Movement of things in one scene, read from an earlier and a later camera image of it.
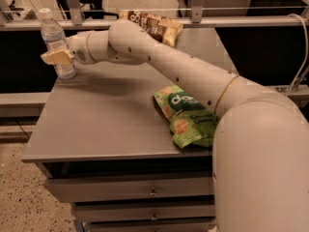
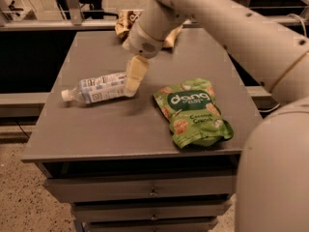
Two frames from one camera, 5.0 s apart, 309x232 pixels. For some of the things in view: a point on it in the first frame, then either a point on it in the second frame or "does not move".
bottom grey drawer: (183, 226) does not move
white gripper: (78, 48) to (144, 44)
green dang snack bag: (191, 122) does not move
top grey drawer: (78, 188) does not move
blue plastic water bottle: (53, 39) to (98, 88)
